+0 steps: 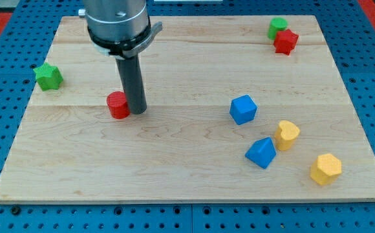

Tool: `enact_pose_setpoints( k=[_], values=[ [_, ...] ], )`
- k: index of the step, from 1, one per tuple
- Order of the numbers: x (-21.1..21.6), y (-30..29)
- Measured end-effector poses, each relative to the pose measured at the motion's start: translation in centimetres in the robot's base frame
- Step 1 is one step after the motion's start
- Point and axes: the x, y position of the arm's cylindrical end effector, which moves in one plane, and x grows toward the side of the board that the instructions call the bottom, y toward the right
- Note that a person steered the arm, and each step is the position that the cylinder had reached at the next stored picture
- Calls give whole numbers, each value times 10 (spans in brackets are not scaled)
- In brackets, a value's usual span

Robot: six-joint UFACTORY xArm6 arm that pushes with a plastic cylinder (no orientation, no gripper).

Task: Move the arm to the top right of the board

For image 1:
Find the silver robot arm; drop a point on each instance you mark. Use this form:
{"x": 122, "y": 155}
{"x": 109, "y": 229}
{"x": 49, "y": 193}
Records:
{"x": 120, "y": 28}

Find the wooden board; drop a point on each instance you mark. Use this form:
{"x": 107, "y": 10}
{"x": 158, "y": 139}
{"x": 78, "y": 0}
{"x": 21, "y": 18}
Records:
{"x": 186, "y": 148}

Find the blue cube block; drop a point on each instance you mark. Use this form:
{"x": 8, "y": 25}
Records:
{"x": 243, "y": 109}

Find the red cylinder block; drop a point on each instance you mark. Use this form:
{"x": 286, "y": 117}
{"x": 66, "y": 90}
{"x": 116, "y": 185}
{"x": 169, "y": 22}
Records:
{"x": 117, "y": 104}

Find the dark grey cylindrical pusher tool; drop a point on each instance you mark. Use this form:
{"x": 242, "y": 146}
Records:
{"x": 132, "y": 83}

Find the blue triangular prism block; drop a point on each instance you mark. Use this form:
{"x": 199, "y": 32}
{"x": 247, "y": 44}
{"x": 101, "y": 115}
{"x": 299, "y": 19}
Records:
{"x": 262, "y": 152}

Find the yellow heart block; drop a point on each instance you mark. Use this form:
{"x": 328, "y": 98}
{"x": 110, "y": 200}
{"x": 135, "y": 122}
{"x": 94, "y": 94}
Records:
{"x": 285, "y": 135}

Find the red star block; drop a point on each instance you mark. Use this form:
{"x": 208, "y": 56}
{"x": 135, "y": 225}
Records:
{"x": 285, "y": 41}

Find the green cylinder block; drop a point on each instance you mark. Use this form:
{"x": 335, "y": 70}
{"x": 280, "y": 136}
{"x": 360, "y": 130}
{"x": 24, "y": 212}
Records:
{"x": 276, "y": 24}

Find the green star block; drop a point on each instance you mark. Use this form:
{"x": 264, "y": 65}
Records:
{"x": 48, "y": 77}

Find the yellow hexagon block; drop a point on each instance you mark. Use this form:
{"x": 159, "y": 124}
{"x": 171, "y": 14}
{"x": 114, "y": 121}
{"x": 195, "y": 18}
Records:
{"x": 326, "y": 169}

